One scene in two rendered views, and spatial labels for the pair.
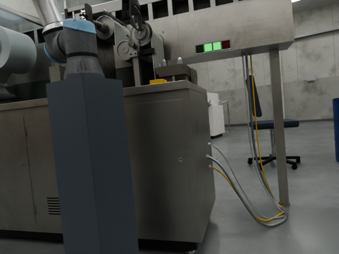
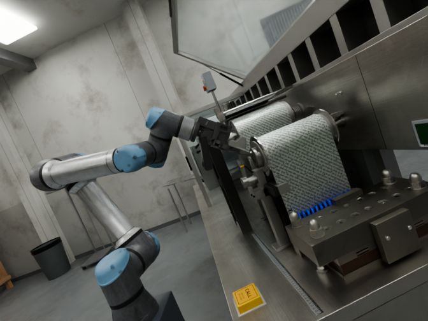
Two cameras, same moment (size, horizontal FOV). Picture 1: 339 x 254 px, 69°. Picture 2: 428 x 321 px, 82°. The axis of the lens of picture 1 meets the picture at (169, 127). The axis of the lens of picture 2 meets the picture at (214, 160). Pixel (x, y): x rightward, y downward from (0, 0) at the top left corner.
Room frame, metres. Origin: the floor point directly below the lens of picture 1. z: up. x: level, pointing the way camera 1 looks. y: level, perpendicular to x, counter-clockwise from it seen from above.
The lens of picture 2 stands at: (1.06, -0.60, 1.38)
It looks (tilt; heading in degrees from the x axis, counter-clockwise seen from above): 5 degrees down; 67
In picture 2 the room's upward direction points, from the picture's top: 22 degrees counter-clockwise
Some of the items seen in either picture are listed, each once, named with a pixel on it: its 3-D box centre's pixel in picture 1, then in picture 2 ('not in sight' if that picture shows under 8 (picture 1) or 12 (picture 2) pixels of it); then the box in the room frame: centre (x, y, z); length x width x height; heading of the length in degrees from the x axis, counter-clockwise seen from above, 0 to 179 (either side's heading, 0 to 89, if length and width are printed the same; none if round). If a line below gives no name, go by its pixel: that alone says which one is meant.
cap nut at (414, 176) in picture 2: not in sight; (416, 179); (1.77, -0.19, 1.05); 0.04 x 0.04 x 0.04
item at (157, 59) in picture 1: (159, 58); (312, 181); (1.62, 0.03, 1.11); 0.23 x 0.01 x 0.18; 163
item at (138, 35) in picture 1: (140, 33); (256, 157); (1.51, 0.13, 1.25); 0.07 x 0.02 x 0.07; 73
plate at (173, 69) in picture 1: (179, 74); (360, 215); (1.63, -0.10, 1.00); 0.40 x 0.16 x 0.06; 163
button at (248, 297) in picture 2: (158, 82); (247, 297); (1.26, 0.04, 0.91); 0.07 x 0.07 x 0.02; 73
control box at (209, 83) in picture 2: not in sight; (207, 83); (1.72, 0.64, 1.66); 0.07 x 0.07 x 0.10; 75
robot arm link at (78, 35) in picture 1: (79, 38); (118, 273); (0.96, 0.31, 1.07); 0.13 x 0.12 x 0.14; 48
